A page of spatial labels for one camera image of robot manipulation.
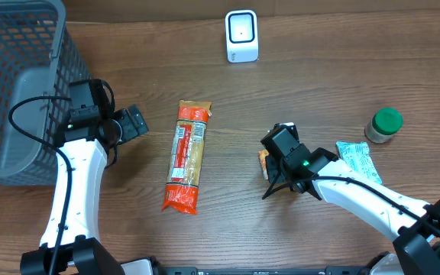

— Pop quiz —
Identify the orange tissue pack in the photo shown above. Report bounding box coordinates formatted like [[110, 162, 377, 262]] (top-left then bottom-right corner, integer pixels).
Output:
[[258, 150, 269, 180]]

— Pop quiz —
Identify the brown biscuit packet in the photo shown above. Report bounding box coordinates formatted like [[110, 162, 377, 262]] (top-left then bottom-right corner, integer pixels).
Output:
[[162, 100, 212, 215]]

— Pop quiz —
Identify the teal wet wipes pack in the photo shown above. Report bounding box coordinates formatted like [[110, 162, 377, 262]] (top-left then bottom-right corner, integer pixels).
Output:
[[336, 141, 383, 184]]

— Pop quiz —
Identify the green lidded jar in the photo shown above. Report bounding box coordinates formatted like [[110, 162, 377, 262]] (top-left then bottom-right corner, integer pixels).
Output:
[[364, 108, 403, 144]]

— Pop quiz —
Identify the red snack packet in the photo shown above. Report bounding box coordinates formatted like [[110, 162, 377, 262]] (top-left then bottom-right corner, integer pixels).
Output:
[[171, 125, 192, 182]]

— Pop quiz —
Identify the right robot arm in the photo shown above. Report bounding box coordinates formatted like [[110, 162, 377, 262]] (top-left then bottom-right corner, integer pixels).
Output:
[[260, 124, 440, 275]]

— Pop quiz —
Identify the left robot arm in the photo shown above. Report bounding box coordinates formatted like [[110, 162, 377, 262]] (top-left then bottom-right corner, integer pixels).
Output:
[[20, 79, 166, 275]]

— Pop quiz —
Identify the white barcode scanner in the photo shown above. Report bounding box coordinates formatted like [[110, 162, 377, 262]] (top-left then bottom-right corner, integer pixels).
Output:
[[225, 9, 259, 63]]

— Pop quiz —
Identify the grey plastic mesh basket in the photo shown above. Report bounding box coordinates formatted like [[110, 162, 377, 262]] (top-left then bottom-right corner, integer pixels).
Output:
[[0, 0, 91, 186]]

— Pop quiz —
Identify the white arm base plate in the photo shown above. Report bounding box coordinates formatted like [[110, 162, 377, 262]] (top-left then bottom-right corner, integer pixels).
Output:
[[121, 259, 154, 275]]

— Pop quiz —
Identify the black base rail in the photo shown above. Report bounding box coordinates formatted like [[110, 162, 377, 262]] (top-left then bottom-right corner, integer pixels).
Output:
[[165, 266, 370, 275]]

